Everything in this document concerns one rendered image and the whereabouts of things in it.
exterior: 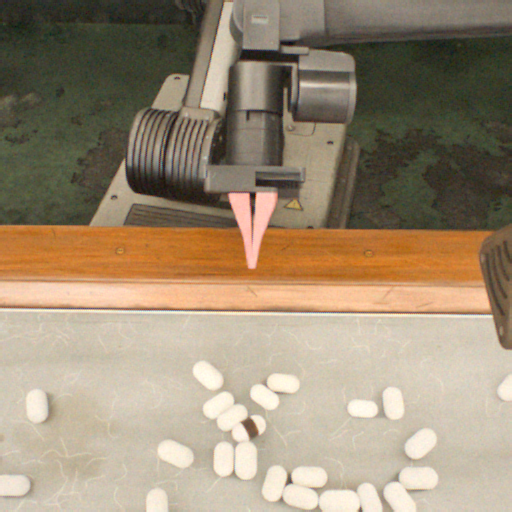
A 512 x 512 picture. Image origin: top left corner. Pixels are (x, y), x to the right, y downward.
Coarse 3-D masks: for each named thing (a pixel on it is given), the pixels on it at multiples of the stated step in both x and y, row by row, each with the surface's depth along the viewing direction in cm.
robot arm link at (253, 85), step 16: (240, 64) 67; (256, 64) 67; (272, 64) 67; (288, 64) 68; (240, 80) 67; (256, 80) 67; (272, 80) 67; (288, 80) 71; (240, 96) 67; (256, 96) 67; (272, 96) 67; (288, 96) 71; (256, 112) 68; (272, 112) 68; (288, 112) 71
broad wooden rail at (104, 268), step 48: (0, 240) 84; (48, 240) 84; (96, 240) 84; (144, 240) 84; (192, 240) 84; (240, 240) 84; (288, 240) 84; (336, 240) 84; (384, 240) 84; (432, 240) 84; (480, 240) 84; (0, 288) 80; (48, 288) 80; (96, 288) 80; (144, 288) 80; (192, 288) 80; (240, 288) 80; (288, 288) 80; (336, 288) 80; (384, 288) 80; (432, 288) 80; (480, 288) 80
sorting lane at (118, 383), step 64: (0, 320) 80; (64, 320) 80; (128, 320) 80; (192, 320) 80; (256, 320) 80; (320, 320) 80; (384, 320) 80; (448, 320) 80; (0, 384) 74; (64, 384) 74; (128, 384) 74; (192, 384) 74; (320, 384) 74; (384, 384) 74; (448, 384) 74; (0, 448) 69; (64, 448) 69; (128, 448) 69; (192, 448) 69; (256, 448) 69; (320, 448) 69; (384, 448) 69; (448, 448) 69
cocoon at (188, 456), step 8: (168, 440) 68; (160, 448) 67; (168, 448) 67; (176, 448) 67; (184, 448) 67; (160, 456) 67; (168, 456) 67; (176, 456) 67; (184, 456) 66; (192, 456) 67; (176, 464) 67; (184, 464) 67
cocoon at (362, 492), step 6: (360, 486) 65; (366, 486) 65; (372, 486) 65; (360, 492) 65; (366, 492) 64; (372, 492) 64; (360, 498) 64; (366, 498) 64; (372, 498) 64; (378, 498) 64; (366, 504) 64; (372, 504) 64; (378, 504) 64; (366, 510) 64; (372, 510) 63; (378, 510) 63
